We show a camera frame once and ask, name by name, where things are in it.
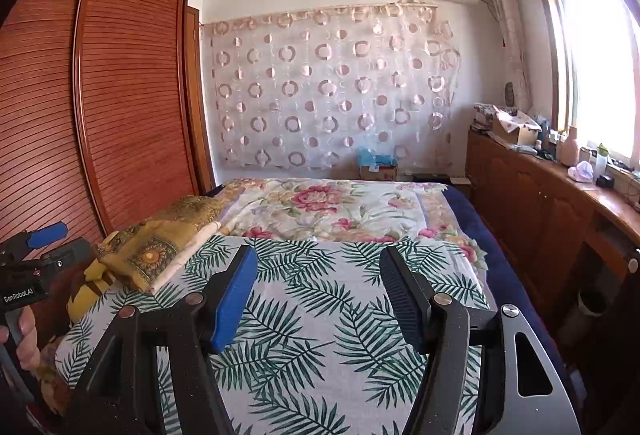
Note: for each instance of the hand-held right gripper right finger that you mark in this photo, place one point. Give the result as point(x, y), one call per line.
point(406, 302)

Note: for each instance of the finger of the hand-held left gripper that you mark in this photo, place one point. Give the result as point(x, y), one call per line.
point(47, 235)
point(70, 255)

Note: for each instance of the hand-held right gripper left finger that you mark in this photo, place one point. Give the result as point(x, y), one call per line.
point(232, 302)

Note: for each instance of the golden patterned garment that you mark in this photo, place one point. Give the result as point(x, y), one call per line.
point(155, 245)

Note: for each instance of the person's left hand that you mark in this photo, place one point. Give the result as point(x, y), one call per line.
point(27, 345)

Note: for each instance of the leaf print bed sheet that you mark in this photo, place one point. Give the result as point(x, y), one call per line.
point(320, 315)

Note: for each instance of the dark blue blanket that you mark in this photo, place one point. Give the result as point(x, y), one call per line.
point(510, 265)

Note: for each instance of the floral quilt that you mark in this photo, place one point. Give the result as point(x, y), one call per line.
point(330, 205)

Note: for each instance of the wooden slatted wardrobe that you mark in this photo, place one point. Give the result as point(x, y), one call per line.
point(100, 105)

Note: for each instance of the cardboard box with blue packs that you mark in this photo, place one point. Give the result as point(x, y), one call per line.
point(377, 165)

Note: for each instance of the wooden window cabinet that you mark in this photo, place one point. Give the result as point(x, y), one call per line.
point(530, 205)

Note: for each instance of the waste bin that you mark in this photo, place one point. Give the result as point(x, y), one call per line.
point(592, 304)

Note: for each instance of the open cardboard box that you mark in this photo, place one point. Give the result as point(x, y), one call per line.
point(517, 127)

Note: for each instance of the white pink cloth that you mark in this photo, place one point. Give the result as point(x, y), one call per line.
point(581, 172)

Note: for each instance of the pink bottle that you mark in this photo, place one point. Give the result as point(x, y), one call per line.
point(568, 147)

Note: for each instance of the circle patterned sheer curtain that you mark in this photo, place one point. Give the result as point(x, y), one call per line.
point(325, 85)

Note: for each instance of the small black box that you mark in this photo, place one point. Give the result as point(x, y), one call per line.
point(605, 181)

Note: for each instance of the green capped bottle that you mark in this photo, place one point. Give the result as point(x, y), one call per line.
point(601, 160)

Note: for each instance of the tied back window curtain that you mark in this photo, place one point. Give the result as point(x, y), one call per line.
point(507, 30)

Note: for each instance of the wooden framed window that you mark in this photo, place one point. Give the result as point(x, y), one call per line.
point(600, 50)

